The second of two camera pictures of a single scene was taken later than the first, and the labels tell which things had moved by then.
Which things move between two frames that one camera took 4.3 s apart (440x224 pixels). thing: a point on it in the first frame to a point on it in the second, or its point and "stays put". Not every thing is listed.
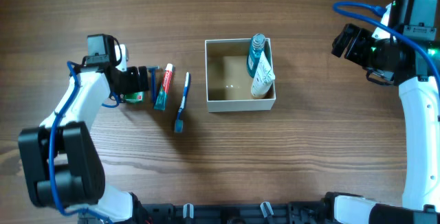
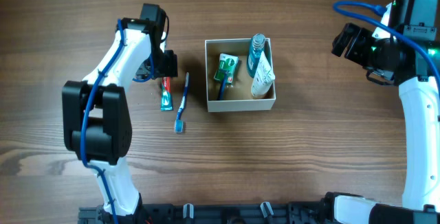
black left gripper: (143, 78) to (169, 63)
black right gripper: (348, 42) stays put
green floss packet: (135, 97) to (225, 74)
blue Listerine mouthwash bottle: (256, 50) stays put
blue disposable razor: (153, 81) to (223, 83)
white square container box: (228, 83) stays put
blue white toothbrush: (179, 124) stays put
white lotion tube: (263, 79) stays put
